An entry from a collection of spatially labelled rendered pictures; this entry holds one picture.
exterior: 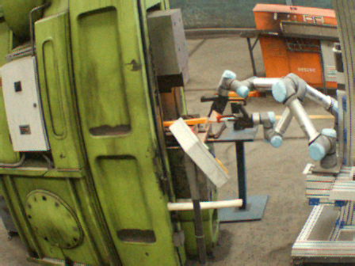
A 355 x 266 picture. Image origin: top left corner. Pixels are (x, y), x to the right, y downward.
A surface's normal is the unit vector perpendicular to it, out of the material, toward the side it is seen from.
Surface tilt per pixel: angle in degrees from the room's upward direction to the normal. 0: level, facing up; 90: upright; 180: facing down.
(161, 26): 90
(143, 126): 89
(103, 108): 89
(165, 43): 90
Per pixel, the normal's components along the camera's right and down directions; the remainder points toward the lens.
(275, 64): -0.25, 0.40
